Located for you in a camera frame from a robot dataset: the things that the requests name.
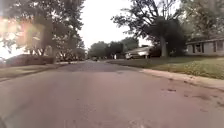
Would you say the row of trees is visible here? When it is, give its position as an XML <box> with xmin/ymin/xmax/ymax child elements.
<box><xmin>87</xmin><ymin>36</ymin><xmax>139</xmax><ymax>60</ymax></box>

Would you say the green grass verge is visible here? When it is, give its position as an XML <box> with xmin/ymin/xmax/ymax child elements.
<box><xmin>105</xmin><ymin>55</ymin><xmax>224</xmax><ymax>80</ymax></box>
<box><xmin>0</xmin><ymin>62</ymin><xmax>68</xmax><ymax>81</ymax></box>

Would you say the dark hedge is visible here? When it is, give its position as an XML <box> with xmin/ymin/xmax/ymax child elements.
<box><xmin>4</xmin><ymin>53</ymin><xmax>56</xmax><ymax>67</ymax></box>

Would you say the large dark tree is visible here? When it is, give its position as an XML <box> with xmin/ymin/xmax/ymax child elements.
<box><xmin>111</xmin><ymin>0</ymin><xmax>188</xmax><ymax>58</ymax></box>

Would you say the grey asphalt road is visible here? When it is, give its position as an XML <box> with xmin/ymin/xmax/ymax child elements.
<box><xmin>0</xmin><ymin>60</ymin><xmax>224</xmax><ymax>128</ymax></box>

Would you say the pale building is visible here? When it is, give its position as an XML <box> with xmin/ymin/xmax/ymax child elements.
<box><xmin>124</xmin><ymin>45</ymin><xmax>153</xmax><ymax>60</ymax></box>

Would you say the pale concrete kerb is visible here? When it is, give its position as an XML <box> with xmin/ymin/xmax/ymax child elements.
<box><xmin>106</xmin><ymin>61</ymin><xmax>224</xmax><ymax>92</ymax></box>

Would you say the large leafy tree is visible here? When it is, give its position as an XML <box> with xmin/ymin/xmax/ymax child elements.
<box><xmin>0</xmin><ymin>0</ymin><xmax>87</xmax><ymax>64</ymax></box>

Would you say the low grey house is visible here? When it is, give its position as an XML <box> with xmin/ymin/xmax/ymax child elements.
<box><xmin>184</xmin><ymin>37</ymin><xmax>224</xmax><ymax>57</ymax></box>

